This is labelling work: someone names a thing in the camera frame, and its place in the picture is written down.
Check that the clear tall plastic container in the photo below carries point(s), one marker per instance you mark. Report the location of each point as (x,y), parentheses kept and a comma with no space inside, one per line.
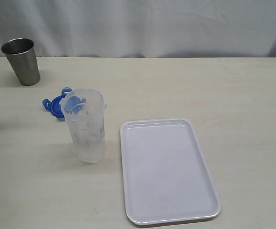
(83,110)

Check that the blue plastic lid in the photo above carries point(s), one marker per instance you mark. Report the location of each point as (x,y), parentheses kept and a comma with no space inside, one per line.
(54,106)

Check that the stainless steel cup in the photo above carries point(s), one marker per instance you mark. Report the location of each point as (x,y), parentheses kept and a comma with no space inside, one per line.
(22,58)

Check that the white rectangular plastic tray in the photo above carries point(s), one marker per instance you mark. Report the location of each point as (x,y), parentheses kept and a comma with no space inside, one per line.
(166,179)

